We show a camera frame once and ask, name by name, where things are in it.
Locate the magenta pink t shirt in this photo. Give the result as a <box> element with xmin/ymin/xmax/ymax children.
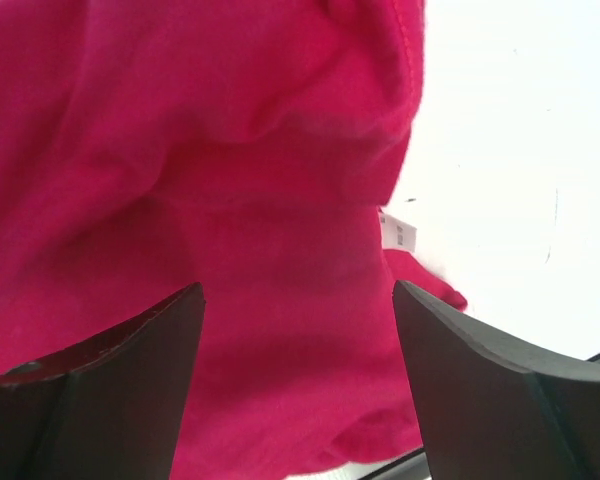
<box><xmin>0</xmin><ymin>1</ymin><xmax>466</xmax><ymax>479</ymax></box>

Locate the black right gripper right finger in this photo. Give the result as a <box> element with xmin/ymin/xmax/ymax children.
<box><xmin>393</xmin><ymin>282</ymin><xmax>600</xmax><ymax>479</ymax></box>

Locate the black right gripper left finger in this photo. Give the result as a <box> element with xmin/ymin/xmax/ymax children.
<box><xmin>0</xmin><ymin>284</ymin><xmax>205</xmax><ymax>480</ymax></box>

